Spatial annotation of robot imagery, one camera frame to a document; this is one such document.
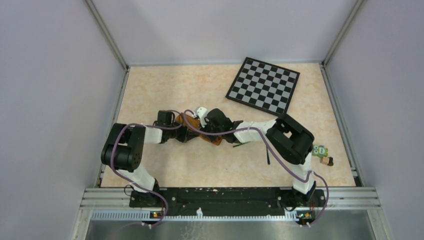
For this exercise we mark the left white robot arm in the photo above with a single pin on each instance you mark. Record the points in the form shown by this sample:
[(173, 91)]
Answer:
[(124, 146)]

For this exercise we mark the white slotted cable duct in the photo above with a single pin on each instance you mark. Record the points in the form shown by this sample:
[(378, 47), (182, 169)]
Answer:
[(147, 216)]

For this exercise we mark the green owl toy block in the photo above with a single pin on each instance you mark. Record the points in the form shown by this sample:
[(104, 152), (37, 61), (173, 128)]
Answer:
[(320, 151)]

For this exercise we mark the iridescent spoon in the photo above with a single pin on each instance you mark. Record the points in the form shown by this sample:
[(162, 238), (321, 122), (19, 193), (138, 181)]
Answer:
[(267, 156)]

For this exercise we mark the aluminium frame rail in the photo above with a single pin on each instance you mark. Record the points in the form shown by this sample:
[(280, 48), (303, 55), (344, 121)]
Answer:
[(109, 198)]

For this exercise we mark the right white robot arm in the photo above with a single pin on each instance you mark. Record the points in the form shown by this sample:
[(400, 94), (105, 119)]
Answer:
[(283, 136)]

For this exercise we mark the black grey checkerboard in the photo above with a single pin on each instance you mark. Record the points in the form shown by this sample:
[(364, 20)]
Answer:
[(263, 86)]

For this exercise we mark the brown cloth napkin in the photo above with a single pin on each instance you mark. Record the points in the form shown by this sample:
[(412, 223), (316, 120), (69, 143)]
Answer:
[(196, 123)]

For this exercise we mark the iridescent fork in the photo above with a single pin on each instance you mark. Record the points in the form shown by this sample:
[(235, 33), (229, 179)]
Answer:
[(240, 144)]

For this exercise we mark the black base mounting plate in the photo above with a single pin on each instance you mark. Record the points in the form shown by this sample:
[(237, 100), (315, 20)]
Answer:
[(227, 201)]

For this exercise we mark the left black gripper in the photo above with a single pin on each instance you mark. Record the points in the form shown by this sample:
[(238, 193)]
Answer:
[(186, 134)]

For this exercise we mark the small brown wooden block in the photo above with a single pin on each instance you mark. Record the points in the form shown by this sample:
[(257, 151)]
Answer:
[(328, 161)]

